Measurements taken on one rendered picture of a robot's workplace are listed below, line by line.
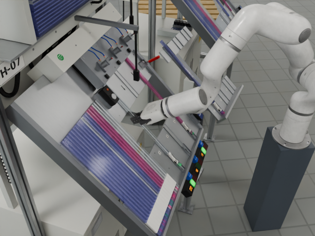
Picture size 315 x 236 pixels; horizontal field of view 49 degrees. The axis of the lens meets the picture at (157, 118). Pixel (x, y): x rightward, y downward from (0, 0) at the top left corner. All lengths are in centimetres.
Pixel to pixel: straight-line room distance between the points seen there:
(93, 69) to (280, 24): 68
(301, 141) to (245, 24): 83
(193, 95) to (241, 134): 168
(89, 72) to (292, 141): 104
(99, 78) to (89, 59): 8
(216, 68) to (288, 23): 28
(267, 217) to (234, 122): 104
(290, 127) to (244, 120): 130
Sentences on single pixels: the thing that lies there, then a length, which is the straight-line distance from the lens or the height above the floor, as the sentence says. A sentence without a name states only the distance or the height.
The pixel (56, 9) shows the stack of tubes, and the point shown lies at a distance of 121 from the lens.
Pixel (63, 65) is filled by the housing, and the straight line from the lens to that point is 123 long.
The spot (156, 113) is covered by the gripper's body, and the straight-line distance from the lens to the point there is 133.
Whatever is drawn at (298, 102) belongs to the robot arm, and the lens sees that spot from 170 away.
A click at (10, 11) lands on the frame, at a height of 148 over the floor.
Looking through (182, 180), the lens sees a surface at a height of 73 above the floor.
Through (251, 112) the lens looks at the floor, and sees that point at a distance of 316.
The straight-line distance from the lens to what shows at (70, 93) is 130.
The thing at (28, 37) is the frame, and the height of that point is 141.
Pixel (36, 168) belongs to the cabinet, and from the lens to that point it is 178.
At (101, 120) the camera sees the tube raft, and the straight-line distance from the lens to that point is 131.
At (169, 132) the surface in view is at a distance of 159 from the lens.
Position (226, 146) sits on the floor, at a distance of 277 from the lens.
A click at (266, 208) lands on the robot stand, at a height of 24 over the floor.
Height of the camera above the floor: 188
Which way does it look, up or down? 40 degrees down
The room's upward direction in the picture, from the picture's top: 2 degrees clockwise
